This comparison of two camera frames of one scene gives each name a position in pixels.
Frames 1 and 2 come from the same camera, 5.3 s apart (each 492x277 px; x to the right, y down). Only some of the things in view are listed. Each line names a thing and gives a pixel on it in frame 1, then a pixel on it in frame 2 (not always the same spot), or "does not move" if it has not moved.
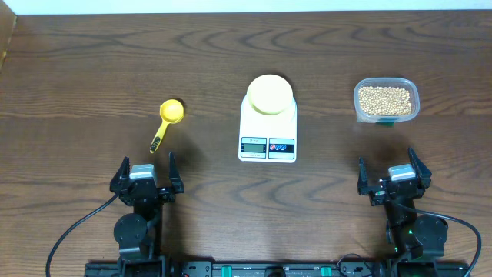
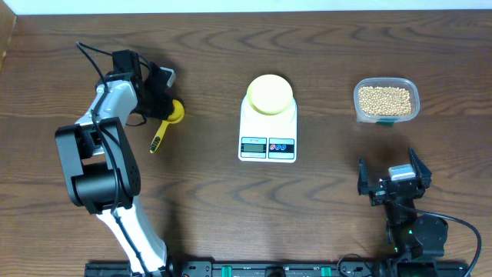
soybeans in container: [384, 101] does not move
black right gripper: [377, 194] does not move
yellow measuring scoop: [172, 111] does not move
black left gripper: [164, 196] to [163, 111]
